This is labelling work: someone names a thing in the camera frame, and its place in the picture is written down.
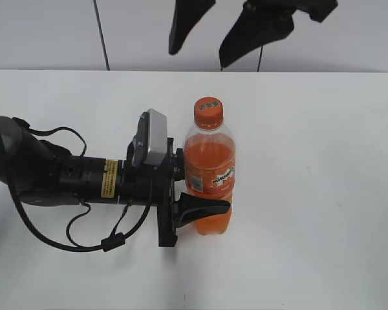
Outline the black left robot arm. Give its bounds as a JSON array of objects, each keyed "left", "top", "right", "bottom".
[{"left": 0, "top": 109, "right": 230, "bottom": 253}]

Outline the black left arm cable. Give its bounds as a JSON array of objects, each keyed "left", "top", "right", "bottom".
[{"left": 0, "top": 111, "right": 153, "bottom": 253}]

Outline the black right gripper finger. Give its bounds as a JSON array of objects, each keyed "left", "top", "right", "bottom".
[
  {"left": 168, "top": 0, "right": 216, "bottom": 54},
  {"left": 219, "top": 1, "right": 294, "bottom": 68}
]

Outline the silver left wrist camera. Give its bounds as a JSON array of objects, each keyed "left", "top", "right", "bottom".
[{"left": 132, "top": 108, "right": 167, "bottom": 167}]

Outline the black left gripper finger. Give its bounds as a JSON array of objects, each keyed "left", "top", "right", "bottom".
[
  {"left": 176, "top": 193, "right": 230, "bottom": 228},
  {"left": 174, "top": 148, "right": 185, "bottom": 180}
]

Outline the orange bottle cap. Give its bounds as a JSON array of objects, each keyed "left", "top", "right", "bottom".
[{"left": 194, "top": 97, "right": 224, "bottom": 130}]

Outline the orange soda bottle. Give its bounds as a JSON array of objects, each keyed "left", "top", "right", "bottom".
[{"left": 182, "top": 124, "right": 237, "bottom": 236}]

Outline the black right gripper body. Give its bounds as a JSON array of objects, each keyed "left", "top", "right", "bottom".
[{"left": 243, "top": 0, "right": 338, "bottom": 23}]

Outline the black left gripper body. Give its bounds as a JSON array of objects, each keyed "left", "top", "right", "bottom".
[{"left": 120, "top": 138, "right": 178, "bottom": 247}]

